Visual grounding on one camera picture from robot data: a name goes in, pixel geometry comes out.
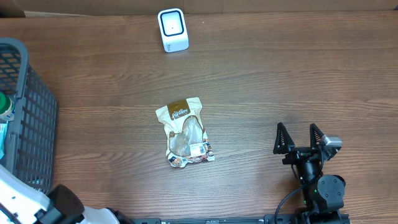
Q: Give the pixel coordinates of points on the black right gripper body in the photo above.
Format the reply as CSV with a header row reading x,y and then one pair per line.
x,y
298,154

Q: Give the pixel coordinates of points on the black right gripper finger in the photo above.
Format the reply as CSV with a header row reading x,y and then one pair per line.
x,y
283,142
315,136

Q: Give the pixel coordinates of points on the brown snack pouch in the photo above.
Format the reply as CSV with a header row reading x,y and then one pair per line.
x,y
187,140

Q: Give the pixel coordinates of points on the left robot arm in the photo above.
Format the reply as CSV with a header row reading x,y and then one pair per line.
x,y
21,203

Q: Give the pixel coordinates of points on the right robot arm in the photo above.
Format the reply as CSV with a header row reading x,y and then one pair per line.
x,y
322,194

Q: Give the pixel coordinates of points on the white barcode scanner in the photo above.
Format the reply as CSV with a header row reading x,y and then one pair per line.
x,y
173,30

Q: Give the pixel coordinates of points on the grey plastic basket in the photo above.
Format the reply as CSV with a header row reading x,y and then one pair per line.
x,y
28,141

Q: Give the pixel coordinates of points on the green capped bottle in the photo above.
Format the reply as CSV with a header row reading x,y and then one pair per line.
x,y
7,108

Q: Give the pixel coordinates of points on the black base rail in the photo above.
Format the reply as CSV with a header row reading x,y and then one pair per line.
x,y
266,219

